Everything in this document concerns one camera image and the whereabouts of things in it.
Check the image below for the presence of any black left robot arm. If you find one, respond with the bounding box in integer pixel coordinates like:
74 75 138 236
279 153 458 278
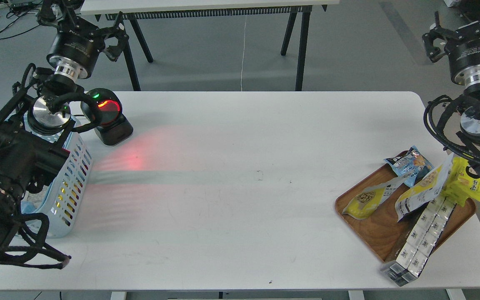
0 0 133 269

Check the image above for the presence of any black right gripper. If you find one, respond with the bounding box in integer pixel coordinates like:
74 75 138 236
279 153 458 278
422 0 480 85

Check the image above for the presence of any silver packet strip pack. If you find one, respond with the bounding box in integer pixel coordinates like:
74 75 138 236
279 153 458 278
380 196 456 287

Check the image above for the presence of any white hanging cable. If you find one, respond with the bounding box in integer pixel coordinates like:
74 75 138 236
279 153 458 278
240 15 248 91

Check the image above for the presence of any white background table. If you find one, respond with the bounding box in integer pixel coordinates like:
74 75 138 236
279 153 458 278
80 0 339 91

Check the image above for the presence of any black barcode scanner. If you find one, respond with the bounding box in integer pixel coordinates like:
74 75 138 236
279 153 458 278
86 88 133 146

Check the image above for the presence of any brown wooden tray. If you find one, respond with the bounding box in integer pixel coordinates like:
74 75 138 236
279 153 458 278
335 150 477 263

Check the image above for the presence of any light blue plastic basket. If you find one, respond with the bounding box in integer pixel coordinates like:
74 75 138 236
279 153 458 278
0 115 93 239

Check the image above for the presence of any blue snack packet in basket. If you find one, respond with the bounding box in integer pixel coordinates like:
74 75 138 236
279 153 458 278
21 194 52 214

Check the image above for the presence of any blue snack bag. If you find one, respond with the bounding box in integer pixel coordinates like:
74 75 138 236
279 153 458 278
384 145 434 188

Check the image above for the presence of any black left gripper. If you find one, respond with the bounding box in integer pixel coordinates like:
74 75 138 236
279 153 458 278
37 0 130 79

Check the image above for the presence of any yellow white nut snack pouch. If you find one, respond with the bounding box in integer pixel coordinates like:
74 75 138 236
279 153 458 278
342 176 405 220

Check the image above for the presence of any yellow cartoon snack bag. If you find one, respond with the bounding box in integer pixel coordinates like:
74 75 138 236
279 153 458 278
440 156 480 207

